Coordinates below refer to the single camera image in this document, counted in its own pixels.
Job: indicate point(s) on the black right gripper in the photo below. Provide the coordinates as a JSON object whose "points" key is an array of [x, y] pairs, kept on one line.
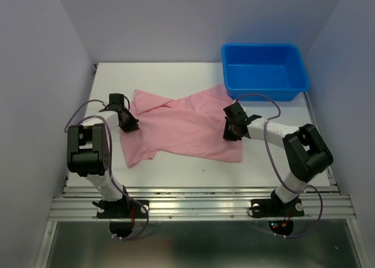
{"points": [[227, 135]]}

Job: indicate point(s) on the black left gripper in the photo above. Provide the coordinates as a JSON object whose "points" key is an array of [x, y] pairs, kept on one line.
{"points": [[133, 126]]}

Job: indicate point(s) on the pink t-shirt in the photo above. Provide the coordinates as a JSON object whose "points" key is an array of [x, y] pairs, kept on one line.
{"points": [[191, 126]]}

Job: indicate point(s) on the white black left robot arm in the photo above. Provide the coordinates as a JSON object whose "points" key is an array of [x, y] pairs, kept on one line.
{"points": [[90, 146]]}

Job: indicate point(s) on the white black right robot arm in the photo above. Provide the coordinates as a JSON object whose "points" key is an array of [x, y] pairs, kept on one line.
{"points": [[307, 153]]}

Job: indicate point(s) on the blue plastic bin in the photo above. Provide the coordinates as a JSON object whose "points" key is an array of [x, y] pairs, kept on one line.
{"points": [[275, 70]]}

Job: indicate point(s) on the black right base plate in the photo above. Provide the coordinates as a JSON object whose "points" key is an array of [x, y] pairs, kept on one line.
{"points": [[271, 208]]}

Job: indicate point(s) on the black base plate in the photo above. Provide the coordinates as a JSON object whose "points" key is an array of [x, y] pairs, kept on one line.
{"points": [[271, 208], [120, 209]]}

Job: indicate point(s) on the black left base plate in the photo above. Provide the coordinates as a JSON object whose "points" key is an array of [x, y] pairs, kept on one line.
{"points": [[120, 209]]}

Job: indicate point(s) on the aluminium mounting rail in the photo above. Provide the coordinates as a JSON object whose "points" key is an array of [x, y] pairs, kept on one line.
{"points": [[197, 204]]}

